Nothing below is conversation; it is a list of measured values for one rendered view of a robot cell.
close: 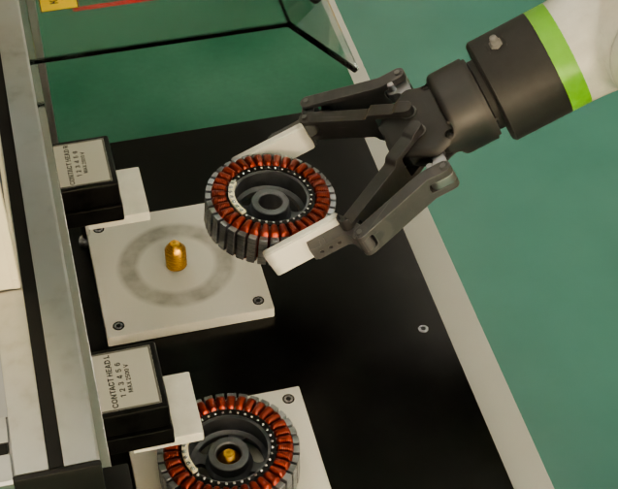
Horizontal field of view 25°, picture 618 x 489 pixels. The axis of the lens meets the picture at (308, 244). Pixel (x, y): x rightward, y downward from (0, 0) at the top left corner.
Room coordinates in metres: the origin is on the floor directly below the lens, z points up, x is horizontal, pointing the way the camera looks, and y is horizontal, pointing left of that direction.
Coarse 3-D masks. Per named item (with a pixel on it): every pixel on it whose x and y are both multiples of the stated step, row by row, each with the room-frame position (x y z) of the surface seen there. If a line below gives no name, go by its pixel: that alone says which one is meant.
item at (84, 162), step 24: (72, 144) 0.91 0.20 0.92; (96, 144) 0.91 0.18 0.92; (72, 168) 0.88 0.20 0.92; (96, 168) 0.88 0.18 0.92; (72, 192) 0.86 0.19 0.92; (96, 192) 0.86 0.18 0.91; (120, 192) 0.90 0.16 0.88; (144, 192) 0.90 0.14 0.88; (72, 216) 0.85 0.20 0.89; (96, 216) 0.86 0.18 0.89; (120, 216) 0.86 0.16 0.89; (144, 216) 0.87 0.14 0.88
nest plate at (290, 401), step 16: (272, 400) 0.75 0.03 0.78; (288, 400) 0.75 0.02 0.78; (288, 416) 0.73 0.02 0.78; (304, 416) 0.73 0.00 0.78; (304, 432) 0.71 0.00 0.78; (208, 448) 0.70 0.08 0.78; (256, 448) 0.70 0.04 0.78; (304, 448) 0.70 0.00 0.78; (144, 464) 0.68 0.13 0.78; (304, 464) 0.68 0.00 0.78; (320, 464) 0.68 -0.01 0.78; (144, 480) 0.67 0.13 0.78; (304, 480) 0.67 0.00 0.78; (320, 480) 0.67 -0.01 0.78
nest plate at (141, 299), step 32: (128, 224) 0.96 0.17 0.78; (160, 224) 0.96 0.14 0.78; (192, 224) 0.96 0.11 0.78; (96, 256) 0.92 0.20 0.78; (128, 256) 0.92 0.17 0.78; (160, 256) 0.92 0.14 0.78; (192, 256) 0.92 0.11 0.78; (224, 256) 0.92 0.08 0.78; (128, 288) 0.88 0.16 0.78; (160, 288) 0.88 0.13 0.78; (192, 288) 0.88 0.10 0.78; (224, 288) 0.88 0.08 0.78; (256, 288) 0.88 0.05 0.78; (128, 320) 0.84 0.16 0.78; (160, 320) 0.84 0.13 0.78; (192, 320) 0.84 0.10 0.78; (224, 320) 0.84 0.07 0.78
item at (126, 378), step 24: (96, 360) 0.67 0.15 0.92; (120, 360) 0.67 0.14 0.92; (144, 360) 0.67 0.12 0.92; (120, 384) 0.65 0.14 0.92; (144, 384) 0.65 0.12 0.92; (168, 384) 0.68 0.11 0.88; (120, 408) 0.63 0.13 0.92; (144, 408) 0.63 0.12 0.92; (168, 408) 0.63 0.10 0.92; (192, 408) 0.66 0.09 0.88; (120, 432) 0.62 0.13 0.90; (144, 432) 0.63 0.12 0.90; (168, 432) 0.63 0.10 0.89; (192, 432) 0.64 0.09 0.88
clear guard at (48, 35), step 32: (32, 0) 0.92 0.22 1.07; (96, 0) 0.92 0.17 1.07; (128, 0) 0.92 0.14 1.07; (160, 0) 0.92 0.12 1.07; (192, 0) 0.92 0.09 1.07; (224, 0) 0.92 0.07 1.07; (256, 0) 0.92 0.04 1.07; (288, 0) 0.93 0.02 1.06; (32, 32) 0.88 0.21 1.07; (64, 32) 0.88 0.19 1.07; (96, 32) 0.88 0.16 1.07; (128, 32) 0.88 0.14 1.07; (160, 32) 0.88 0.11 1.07; (192, 32) 0.88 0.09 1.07; (224, 32) 0.88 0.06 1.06; (320, 32) 0.92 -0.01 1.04; (32, 64) 0.84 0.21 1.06; (352, 64) 0.90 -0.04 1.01
